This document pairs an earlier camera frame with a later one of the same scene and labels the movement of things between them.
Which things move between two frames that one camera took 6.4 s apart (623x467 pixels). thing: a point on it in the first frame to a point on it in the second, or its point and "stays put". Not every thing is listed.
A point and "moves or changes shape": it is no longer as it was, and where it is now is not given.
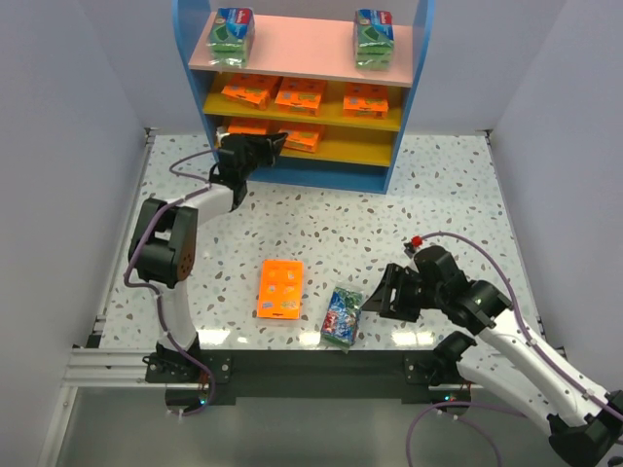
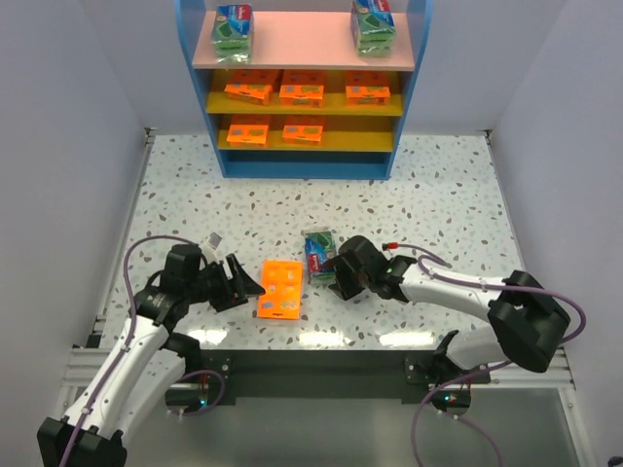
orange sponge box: (365, 100) moves or changes shape
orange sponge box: (301, 139) moves or changes shape
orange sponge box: (280, 290) stays put
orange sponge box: (301, 101) moves or changes shape
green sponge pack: (339, 325) to (319, 246)
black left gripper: (254, 150) to (230, 283)
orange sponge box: (253, 97) moves or changes shape
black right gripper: (398, 293) to (345, 274)
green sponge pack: (233, 37) stays put
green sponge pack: (374, 40) moves or changes shape
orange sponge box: (246, 128) stays put
